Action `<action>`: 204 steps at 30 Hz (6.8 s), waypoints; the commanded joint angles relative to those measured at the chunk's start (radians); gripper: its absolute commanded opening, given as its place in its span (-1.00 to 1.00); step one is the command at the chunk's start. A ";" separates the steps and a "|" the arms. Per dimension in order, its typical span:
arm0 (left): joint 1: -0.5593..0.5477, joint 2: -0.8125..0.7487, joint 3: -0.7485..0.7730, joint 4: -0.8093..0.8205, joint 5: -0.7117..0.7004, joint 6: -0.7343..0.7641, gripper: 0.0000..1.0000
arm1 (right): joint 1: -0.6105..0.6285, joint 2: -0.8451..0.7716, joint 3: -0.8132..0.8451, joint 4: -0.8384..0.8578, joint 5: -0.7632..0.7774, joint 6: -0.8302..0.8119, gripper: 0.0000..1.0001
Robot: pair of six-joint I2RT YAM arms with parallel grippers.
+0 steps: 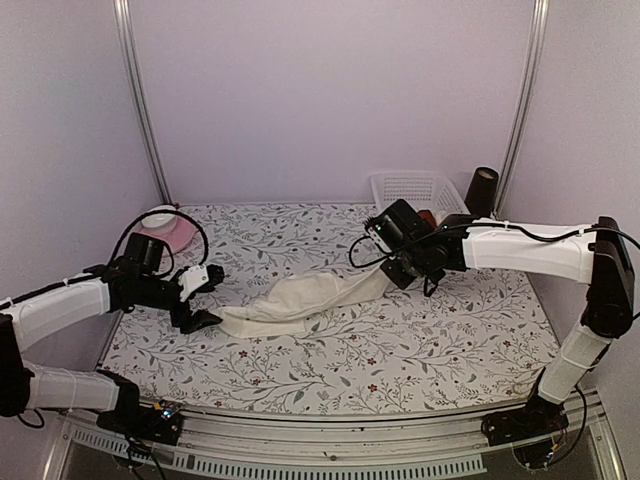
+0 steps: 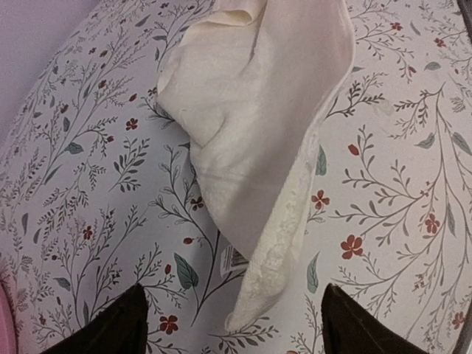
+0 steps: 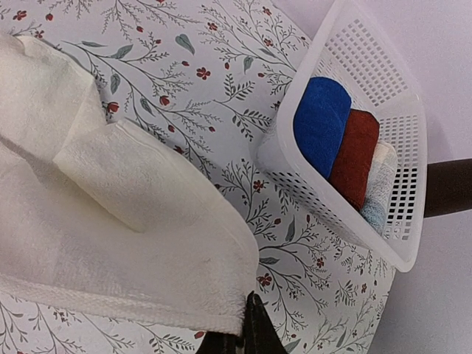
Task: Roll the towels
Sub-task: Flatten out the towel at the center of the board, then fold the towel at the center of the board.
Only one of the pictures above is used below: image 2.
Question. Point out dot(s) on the floral patterned table mat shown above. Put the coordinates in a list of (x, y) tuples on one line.
[(98, 193)]

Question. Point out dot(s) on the pink saucer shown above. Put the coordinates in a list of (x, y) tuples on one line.
[(8, 339)]

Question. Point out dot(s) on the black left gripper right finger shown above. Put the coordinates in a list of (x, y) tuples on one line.
[(347, 328)]

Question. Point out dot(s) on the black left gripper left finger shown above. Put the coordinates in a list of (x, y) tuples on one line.
[(121, 328)]

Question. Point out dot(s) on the cream cloth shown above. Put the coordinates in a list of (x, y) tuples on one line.
[(251, 84)]

